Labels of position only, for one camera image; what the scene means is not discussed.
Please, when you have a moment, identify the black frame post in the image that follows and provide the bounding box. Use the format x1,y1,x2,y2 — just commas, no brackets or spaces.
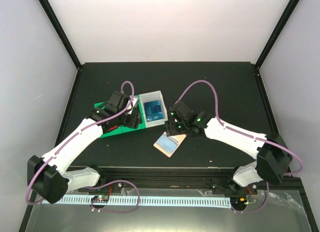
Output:
38,0,82,70
255,0,300,69

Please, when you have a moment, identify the tan leather card holder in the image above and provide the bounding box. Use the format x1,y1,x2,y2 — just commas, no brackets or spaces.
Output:
153,132,187,158

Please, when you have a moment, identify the white slotted cable duct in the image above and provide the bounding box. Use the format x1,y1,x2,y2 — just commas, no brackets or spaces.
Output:
56,195,232,209

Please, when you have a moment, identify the white bin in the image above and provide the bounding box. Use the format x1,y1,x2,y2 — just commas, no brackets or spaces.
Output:
139,90,168,128

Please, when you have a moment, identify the black frame post right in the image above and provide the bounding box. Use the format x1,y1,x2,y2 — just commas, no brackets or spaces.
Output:
255,0,300,69

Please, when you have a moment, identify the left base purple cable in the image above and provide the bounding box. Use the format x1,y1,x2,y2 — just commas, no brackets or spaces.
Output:
86,180,140,215

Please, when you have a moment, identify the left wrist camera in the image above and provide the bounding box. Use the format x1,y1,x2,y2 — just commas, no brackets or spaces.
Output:
125,96,139,114

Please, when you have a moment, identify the green bin middle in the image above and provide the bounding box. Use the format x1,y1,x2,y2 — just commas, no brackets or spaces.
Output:
120,96,146,133

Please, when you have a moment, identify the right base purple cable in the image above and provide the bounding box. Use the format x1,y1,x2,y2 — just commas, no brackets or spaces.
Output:
231,181,270,215

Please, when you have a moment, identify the green bin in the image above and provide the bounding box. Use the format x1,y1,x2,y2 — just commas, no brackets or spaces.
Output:
94,102,124,139
120,96,146,133

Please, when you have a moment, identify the circuit board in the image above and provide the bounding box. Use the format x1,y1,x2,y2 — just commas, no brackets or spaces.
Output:
91,195,109,204
230,197,256,206

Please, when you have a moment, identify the left circuit board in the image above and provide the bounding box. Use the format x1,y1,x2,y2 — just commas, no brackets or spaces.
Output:
91,195,109,204

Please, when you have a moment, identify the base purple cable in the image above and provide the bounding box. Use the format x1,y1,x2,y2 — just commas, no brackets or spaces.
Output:
231,181,270,215
86,180,140,215

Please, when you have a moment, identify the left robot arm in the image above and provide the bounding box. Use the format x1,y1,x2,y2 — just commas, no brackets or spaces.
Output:
27,91,142,204

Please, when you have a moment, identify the black frame post left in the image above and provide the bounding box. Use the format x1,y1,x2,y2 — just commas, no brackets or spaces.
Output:
38,0,82,70

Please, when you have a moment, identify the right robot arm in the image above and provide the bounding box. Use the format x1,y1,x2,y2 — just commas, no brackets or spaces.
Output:
165,102,293,195

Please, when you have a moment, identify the right circuit board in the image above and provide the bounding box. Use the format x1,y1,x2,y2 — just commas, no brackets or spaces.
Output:
230,197,256,206

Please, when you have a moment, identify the green bin left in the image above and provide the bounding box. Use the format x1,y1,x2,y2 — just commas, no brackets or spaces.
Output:
94,102,124,139

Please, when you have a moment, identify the blue card stack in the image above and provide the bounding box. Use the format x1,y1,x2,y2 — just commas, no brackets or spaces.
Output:
143,100,165,122

